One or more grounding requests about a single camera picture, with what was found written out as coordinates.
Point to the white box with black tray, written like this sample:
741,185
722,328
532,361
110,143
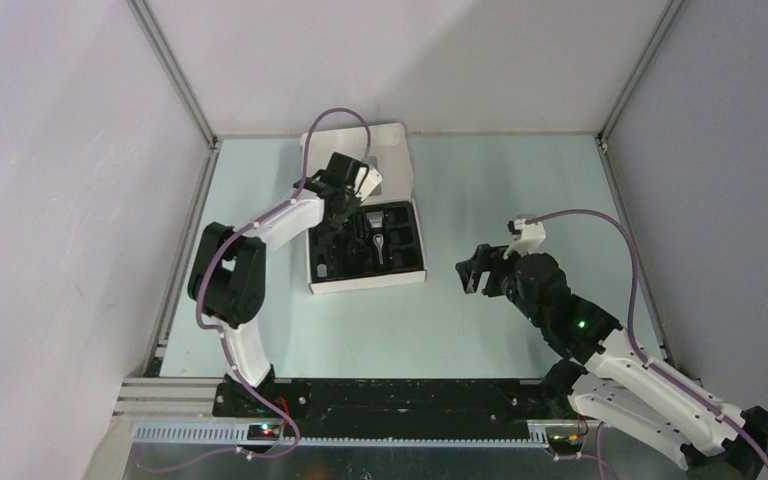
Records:
343,258

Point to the left aluminium corner post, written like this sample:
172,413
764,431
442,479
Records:
160,45

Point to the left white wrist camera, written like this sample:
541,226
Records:
367,181

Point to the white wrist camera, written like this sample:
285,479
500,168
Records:
367,181
528,234

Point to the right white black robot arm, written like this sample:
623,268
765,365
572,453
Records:
601,376

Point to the right aluminium corner post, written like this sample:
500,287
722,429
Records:
652,46

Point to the right controller board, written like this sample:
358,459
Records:
566,445

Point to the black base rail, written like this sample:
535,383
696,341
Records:
400,409

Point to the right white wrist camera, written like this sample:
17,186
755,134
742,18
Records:
528,234

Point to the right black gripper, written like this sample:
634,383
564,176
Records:
471,269

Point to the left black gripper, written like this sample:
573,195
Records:
338,220

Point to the silver black hair clipper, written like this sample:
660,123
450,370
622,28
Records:
376,224

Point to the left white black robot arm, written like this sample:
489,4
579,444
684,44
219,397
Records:
228,275

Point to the controller board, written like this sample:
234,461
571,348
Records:
566,445
264,432

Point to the aluminium corner post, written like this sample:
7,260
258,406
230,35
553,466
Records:
652,46
160,45

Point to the left controller board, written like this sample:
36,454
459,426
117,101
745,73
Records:
264,432

